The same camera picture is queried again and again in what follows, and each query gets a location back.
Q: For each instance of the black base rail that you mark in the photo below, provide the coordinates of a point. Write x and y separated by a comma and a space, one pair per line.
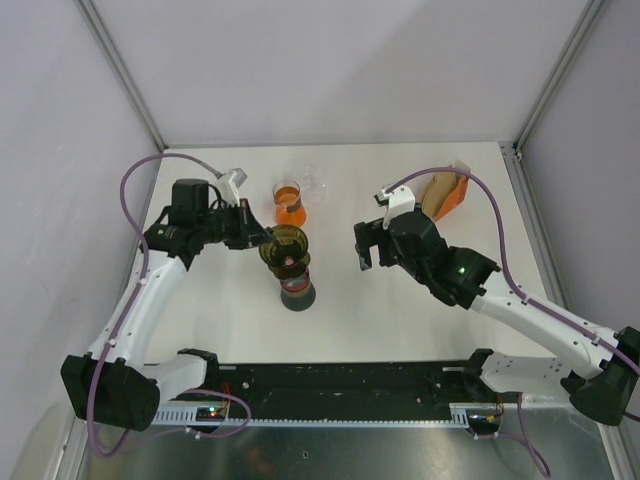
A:
387, 394

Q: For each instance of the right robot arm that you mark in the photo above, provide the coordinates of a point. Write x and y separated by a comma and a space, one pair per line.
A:
595, 367

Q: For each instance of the olive green plastic dripper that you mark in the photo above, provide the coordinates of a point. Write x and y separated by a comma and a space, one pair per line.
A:
286, 255

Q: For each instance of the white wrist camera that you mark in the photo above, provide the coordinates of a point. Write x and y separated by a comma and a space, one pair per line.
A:
229, 183
397, 202

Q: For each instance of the orange coffee filter box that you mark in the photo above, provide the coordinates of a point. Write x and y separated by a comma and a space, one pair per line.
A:
456, 196

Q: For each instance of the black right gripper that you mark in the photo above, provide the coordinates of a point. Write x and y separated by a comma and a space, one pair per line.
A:
368, 234

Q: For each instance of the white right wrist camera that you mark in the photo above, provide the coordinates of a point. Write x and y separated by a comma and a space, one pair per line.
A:
397, 202

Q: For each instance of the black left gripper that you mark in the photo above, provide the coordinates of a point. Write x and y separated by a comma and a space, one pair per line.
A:
250, 231

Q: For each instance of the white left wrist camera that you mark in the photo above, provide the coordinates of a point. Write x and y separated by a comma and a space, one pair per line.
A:
229, 183

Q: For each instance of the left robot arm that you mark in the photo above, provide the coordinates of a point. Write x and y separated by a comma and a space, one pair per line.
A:
111, 383

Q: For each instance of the orange liquid glass beaker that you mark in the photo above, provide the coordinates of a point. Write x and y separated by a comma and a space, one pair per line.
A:
289, 209

